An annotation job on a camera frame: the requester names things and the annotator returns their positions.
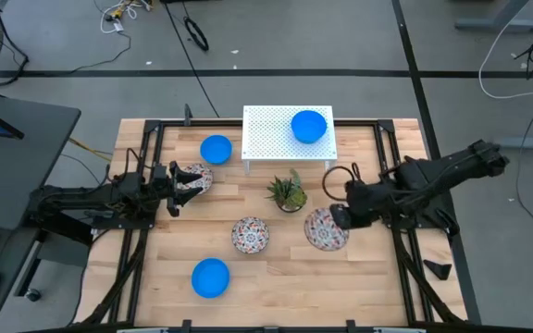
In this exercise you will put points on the dark grey desk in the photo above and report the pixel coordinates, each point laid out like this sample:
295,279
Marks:
26,176

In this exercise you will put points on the blue plastic mini bowl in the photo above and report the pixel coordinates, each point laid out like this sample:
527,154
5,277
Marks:
309,125
215,149
210,277

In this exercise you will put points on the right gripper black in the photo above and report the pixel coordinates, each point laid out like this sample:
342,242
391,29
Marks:
354,213

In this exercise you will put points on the grey desk foot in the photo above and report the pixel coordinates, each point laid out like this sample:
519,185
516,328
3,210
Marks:
502,24
525,142

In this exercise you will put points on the patterned ceramic mini bowl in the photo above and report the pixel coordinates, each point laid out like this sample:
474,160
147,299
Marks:
250,235
202,182
322,233

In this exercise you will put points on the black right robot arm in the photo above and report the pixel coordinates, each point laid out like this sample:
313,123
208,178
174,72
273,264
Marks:
437,176

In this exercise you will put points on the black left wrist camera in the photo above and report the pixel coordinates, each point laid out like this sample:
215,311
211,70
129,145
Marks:
159,173

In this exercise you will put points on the white perforated metal shelf riser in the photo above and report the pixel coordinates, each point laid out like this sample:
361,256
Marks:
266,134

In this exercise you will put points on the black triangular plastic part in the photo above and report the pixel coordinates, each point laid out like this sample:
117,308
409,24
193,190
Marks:
440,270

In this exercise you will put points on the black aluminium table frame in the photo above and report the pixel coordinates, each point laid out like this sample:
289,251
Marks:
153,124

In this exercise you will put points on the succulent plant in black pot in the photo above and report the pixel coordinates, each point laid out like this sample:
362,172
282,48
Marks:
289,196

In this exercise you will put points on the black caster wheel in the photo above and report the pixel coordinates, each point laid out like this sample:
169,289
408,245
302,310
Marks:
33,294

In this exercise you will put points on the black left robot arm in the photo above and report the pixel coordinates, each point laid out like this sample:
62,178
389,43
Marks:
77,203

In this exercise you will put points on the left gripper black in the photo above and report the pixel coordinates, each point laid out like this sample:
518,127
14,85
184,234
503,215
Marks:
173,189

